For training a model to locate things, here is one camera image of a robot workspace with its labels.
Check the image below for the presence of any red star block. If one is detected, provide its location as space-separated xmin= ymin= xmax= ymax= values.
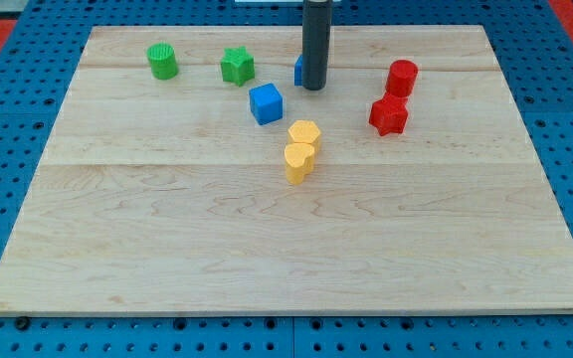
xmin=369 ymin=92 xmax=409 ymax=136

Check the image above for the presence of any blue cube block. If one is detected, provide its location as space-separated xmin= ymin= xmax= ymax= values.
xmin=249 ymin=84 xmax=284 ymax=125

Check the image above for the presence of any green cylinder block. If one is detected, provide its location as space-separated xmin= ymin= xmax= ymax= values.
xmin=146 ymin=42 xmax=178 ymax=80

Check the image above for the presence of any yellow hexagon block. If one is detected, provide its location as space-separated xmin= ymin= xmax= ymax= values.
xmin=287 ymin=119 xmax=321 ymax=153

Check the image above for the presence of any red cylinder block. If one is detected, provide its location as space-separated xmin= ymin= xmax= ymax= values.
xmin=385 ymin=60 xmax=419 ymax=97

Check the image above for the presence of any yellow heart block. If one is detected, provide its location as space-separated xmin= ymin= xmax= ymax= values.
xmin=284 ymin=143 xmax=315 ymax=185

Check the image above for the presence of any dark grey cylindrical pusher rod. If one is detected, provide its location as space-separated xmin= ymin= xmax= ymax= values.
xmin=301 ymin=0 xmax=332 ymax=90

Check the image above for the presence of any light wooden board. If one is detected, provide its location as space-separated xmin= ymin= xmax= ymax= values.
xmin=0 ymin=25 xmax=573 ymax=317

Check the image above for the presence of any green star block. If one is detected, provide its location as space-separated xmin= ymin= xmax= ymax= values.
xmin=220 ymin=46 xmax=255 ymax=87

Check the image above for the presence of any blue block behind rod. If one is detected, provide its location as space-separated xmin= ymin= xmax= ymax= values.
xmin=293 ymin=55 xmax=303 ymax=87

